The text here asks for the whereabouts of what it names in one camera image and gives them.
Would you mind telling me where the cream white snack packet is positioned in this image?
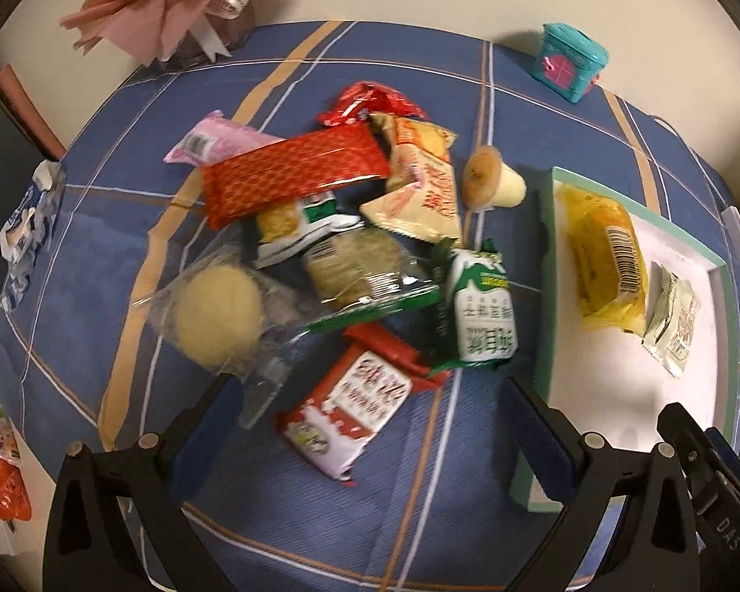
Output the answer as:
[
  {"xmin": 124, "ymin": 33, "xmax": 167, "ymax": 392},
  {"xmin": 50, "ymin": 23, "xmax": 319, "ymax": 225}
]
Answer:
[{"xmin": 642, "ymin": 263, "xmax": 702, "ymax": 379}]

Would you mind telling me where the clear packet round cake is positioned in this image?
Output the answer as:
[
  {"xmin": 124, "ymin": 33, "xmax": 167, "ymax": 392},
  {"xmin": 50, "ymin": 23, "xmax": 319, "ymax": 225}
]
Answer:
[{"xmin": 133, "ymin": 245, "xmax": 306, "ymax": 430}]

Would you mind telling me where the red white milk snack packet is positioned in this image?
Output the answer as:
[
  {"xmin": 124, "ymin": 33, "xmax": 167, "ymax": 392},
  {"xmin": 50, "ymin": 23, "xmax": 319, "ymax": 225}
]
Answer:
[{"xmin": 275, "ymin": 322, "xmax": 451, "ymax": 482}]

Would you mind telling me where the orange yellow cake packet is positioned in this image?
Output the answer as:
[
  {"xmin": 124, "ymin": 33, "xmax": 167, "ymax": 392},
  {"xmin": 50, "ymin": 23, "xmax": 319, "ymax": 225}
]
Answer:
[{"xmin": 558, "ymin": 185, "xmax": 648, "ymax": 338}]

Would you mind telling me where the green white corn snack packet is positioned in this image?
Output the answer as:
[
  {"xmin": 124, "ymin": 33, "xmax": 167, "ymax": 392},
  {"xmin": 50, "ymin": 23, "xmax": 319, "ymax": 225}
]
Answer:
[{"xmin": 255, "ymin": 191, "xmax": 363, "ymax": 269}]

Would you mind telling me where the clear green-edged cracker packet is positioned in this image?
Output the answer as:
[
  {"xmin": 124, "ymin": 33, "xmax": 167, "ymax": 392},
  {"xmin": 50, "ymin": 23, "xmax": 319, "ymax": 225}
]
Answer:
[{"xmin": 303, "ymin": 227, "xmax": 441, "ymax": 332}]

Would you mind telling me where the jelly pudding cup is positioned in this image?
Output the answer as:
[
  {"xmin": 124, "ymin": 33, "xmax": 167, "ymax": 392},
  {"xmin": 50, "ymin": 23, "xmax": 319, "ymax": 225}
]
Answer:
[{"xmin": 461, "ymin": 146, "xmax": 526, "ymax": 213}]

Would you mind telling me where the long red patterned packet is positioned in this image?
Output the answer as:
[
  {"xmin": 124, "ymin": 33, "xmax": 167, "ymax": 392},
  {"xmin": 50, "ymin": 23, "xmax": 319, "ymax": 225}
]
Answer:
[{"xmin": 203, "ymin": 124, "xmax": 390, "ymax": 231}]

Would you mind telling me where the yellow swiss roll packet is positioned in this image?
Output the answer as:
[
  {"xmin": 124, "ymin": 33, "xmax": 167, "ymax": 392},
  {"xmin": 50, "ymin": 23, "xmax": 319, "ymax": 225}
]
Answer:
[{"xmin": 359, "ymin": 112, "xmax": 461, "ymax": 243}]

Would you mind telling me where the orange bag on floor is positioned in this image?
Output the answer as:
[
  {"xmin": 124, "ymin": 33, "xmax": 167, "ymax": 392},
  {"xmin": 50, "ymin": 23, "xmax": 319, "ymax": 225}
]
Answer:
[{"xmin": 0, "ymin": 418, "xmax": 33, "ymax": 522}]

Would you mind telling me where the blue plaid tablecloth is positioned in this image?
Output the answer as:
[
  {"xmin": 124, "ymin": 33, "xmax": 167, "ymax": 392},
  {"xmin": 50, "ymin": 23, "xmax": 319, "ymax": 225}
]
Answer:
[{"xmin": 0, "ymin": 22, "xmax": 731, "ymax": 591}]

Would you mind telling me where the teal-rimmed white tray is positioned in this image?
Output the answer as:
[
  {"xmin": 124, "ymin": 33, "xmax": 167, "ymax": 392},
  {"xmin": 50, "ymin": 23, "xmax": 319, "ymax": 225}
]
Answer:
[{"xmin": 508, "ymin": 166, "xmax": 740, "ymax": 515}]

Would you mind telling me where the white power strip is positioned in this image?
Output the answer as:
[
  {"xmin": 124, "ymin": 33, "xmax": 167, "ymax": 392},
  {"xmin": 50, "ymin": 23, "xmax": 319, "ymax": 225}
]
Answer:
[{"xmin": 721, "ymin": 205, "xmax": 740, "ymax": 266}]

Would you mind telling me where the blue white tissue pack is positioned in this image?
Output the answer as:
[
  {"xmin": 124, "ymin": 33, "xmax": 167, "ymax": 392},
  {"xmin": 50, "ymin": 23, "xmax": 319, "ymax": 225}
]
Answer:
[{"xmin": 0, "ymin": 160, "xmax": 66, "ymax": 313}]

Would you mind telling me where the pink snack packet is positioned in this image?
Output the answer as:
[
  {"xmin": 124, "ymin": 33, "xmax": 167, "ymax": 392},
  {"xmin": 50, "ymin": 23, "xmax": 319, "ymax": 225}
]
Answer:
[{"xmin": 164, "ymin": 111, "xmax": 280, "ymax": 167}]

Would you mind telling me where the teal toy house box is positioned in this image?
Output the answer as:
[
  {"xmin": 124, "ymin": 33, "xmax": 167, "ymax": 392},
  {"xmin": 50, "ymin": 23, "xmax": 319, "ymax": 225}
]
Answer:
[{"xmin": 532, "ymin": 23, "xmax": 609, "ymax": 103}]

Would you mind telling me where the small red snack packet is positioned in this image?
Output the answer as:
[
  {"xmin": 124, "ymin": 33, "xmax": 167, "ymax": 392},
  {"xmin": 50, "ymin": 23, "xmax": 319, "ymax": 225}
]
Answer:
[{"xmin": 317, "ymin": 80, "xmax": 429, "ymax": 127}]

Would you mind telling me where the white power cable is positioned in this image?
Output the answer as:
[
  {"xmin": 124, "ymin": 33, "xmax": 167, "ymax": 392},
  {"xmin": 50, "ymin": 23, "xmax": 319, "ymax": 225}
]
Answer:
[{"xmin": 649, "ymin": 112, "xmax": 733, "ymax": 212}]

